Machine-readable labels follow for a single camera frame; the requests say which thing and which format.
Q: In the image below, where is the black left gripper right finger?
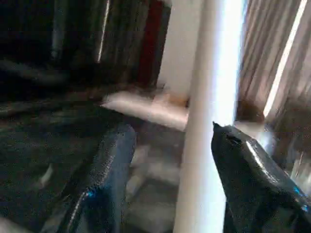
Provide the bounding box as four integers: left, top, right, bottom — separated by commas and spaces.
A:
211, 121, 311, 233

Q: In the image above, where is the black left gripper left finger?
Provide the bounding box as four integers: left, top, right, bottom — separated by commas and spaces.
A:
53, 124, 138, 233

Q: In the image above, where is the white plastic table leg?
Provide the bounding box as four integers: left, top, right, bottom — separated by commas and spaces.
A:
173, 0, 248, 233

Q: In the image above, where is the white flat board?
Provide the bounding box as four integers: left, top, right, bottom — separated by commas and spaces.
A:
100, 90, 190, 133

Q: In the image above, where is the grey curtain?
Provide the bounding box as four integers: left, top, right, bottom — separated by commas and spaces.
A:
236, 0, 311, 128

